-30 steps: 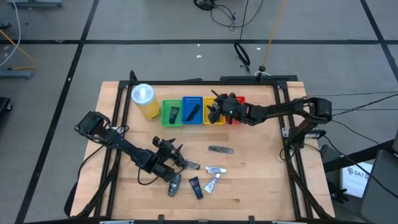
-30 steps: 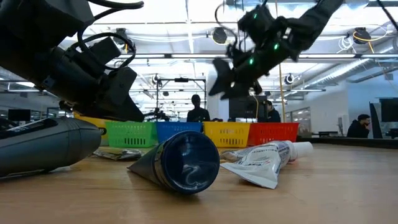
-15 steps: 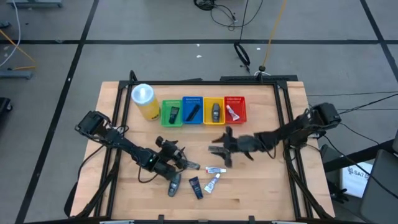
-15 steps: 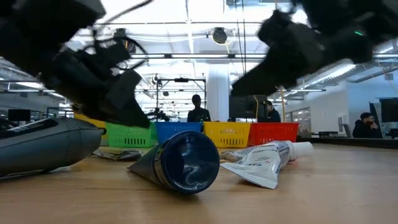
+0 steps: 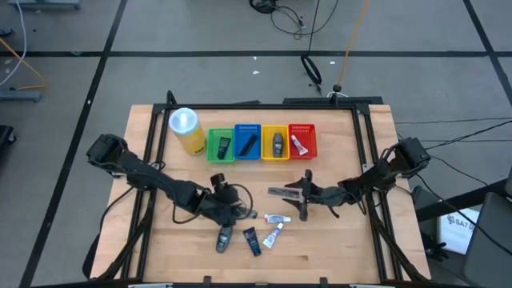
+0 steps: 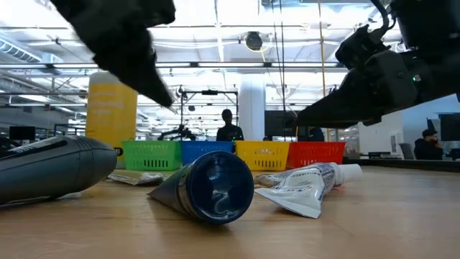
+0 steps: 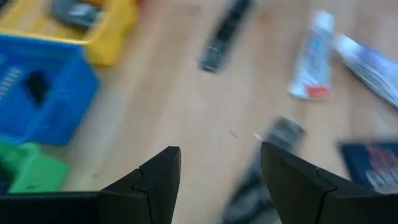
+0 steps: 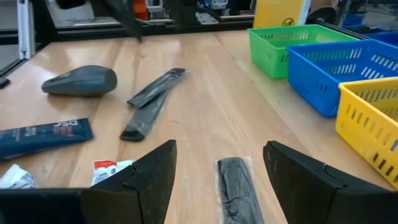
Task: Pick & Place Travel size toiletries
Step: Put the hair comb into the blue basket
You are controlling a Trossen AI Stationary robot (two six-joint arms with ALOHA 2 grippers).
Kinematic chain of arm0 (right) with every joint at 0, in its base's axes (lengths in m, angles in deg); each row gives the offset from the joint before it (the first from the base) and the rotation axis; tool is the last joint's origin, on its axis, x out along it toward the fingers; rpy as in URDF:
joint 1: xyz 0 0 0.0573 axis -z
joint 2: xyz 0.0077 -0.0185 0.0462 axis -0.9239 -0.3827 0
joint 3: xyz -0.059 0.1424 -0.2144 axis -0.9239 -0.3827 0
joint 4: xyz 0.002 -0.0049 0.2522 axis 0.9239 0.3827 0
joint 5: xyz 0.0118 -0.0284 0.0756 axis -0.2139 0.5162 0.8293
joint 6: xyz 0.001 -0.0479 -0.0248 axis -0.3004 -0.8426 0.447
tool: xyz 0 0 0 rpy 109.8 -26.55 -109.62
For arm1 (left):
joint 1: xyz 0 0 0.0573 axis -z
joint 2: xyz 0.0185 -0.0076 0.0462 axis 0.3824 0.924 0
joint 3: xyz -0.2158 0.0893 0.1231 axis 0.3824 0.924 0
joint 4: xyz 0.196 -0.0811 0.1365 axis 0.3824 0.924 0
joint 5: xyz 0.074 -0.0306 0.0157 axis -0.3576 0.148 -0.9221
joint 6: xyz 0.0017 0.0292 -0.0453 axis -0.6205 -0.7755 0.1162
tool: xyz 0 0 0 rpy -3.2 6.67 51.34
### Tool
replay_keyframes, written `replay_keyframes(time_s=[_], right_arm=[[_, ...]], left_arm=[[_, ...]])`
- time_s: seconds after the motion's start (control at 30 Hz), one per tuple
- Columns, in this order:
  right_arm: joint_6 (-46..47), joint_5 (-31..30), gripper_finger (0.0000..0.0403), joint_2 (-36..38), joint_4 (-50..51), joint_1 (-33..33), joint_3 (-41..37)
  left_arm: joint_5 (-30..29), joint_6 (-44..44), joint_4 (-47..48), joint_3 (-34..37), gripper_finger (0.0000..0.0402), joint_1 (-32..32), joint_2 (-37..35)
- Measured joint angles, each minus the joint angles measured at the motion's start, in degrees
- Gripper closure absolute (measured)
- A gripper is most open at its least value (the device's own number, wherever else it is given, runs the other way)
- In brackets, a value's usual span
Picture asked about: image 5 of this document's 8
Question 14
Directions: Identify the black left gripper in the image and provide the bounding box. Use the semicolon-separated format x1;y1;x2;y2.
202;173;254;226

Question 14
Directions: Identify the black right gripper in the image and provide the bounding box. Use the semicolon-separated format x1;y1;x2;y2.
284;169;348;222

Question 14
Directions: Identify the clear grey comb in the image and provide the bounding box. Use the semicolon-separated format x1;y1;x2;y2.
267;186;304;200

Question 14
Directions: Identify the dark blue tube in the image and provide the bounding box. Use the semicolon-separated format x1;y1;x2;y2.
242;226;262;258
217;136;232;160

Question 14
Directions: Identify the dark grey deodorant stick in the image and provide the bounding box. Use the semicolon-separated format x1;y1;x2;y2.
272;132;285;158
215;224;234;254

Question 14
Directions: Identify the yellow plastic basket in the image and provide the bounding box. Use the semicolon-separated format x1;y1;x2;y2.
261;124;290;162

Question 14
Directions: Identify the red plastic basket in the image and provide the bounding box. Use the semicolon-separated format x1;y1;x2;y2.
287;122;318;160

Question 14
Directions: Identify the blue plastic basket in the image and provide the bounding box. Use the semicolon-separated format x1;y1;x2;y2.
234;123;263;161

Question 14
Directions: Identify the green plastic basket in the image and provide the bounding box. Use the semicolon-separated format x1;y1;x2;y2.
206;127;236;164

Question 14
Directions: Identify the yellow wipes canister white lid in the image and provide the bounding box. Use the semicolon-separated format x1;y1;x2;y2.
168;106;208;156

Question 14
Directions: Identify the black round pole cap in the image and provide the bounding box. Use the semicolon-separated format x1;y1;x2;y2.
327;83;348;106

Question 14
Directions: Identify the black metal beam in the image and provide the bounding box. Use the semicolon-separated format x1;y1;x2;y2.
415;178;512;222

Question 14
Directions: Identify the white printed box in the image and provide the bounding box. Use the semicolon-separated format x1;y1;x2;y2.
438;207;481;255

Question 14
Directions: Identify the dark grey chair back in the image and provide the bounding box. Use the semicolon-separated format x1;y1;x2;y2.
463;191;512;288

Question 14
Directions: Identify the black caster wheel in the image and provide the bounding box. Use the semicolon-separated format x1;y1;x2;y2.
0;125;17;151

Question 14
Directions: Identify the grey metal floor base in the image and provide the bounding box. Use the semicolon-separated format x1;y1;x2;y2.
0;90;43;103
7;0;81;12

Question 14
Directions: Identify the black flat base plate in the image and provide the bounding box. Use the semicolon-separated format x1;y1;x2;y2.
282;96;384;106

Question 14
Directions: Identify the black aluminium table frame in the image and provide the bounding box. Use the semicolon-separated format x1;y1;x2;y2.
90;90;431;284

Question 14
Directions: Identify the black hanging looped cable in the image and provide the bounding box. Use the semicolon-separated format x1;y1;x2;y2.
300;0;323;95

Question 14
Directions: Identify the long yellow cable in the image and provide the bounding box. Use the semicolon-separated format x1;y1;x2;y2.
338;0;370;87

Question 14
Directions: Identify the thin black floor cable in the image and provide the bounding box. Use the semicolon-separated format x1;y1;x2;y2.
419;119;512;155

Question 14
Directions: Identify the black coiled floor cable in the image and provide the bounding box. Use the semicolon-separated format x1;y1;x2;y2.
248;0;341;41

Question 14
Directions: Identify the yellow floor cable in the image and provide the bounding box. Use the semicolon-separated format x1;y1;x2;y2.
0;38;48;91

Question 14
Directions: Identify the white floor cable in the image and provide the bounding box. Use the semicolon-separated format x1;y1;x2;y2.
0;0;28;87

